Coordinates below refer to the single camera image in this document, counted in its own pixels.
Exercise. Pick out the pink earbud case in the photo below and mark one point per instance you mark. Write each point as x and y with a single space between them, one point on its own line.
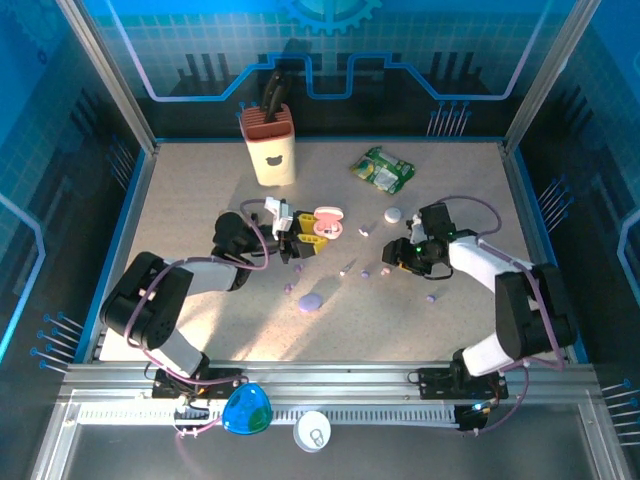
330 220

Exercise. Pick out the white earbud case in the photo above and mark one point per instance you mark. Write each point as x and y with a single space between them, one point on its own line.
393 215

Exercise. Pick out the lavender earbud case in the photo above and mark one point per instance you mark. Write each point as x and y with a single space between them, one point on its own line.
310 302

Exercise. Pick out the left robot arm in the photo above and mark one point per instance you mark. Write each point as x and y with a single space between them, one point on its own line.
145 305

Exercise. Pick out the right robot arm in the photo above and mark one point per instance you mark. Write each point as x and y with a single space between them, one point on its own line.
530 310

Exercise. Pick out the cream knife block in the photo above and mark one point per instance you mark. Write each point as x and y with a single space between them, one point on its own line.
272 160

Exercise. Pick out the green snack bag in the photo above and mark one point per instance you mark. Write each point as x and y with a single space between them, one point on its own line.
382 170

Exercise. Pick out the white round cap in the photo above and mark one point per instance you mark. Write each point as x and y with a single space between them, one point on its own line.
312 431

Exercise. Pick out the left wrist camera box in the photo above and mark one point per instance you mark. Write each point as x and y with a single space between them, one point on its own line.
279 215

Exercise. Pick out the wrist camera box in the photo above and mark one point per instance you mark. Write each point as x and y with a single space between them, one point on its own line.
279 215
415 227

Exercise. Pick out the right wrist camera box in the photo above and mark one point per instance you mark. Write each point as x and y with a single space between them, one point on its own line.
415 227

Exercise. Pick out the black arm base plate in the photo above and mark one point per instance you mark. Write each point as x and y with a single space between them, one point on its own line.
440 385
225 385

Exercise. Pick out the aluminium frame post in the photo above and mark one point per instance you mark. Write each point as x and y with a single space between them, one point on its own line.
550 75
107 75

